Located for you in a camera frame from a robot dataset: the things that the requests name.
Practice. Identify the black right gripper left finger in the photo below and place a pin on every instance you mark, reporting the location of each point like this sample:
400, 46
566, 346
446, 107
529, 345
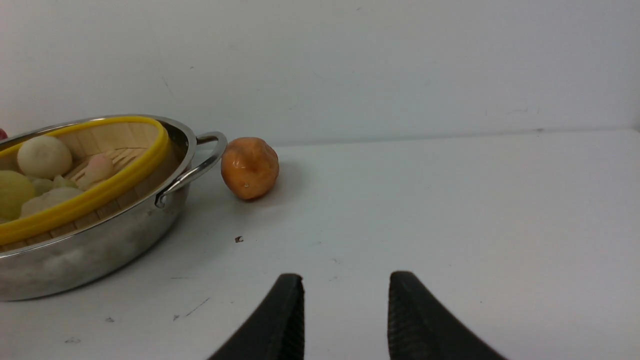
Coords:
276, 330

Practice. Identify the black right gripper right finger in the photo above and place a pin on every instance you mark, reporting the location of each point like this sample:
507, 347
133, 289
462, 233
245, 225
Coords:
420, 327

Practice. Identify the yellow rimmed bamboo steamer basket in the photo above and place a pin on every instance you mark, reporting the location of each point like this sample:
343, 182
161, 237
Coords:
142, 157

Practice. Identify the stainless steel pot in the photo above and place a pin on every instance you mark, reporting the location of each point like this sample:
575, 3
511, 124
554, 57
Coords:
64, 263

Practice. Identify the pink shrimp dumpling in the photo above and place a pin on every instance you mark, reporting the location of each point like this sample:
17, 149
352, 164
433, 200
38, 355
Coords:
99, 168

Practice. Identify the white pleated bun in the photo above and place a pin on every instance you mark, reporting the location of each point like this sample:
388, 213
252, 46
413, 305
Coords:
52, 198

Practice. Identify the white round bun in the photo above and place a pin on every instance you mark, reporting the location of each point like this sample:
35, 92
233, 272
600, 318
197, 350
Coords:
44, 157

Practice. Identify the yellow-green round bun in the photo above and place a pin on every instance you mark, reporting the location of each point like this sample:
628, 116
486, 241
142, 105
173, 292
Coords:
15, 190

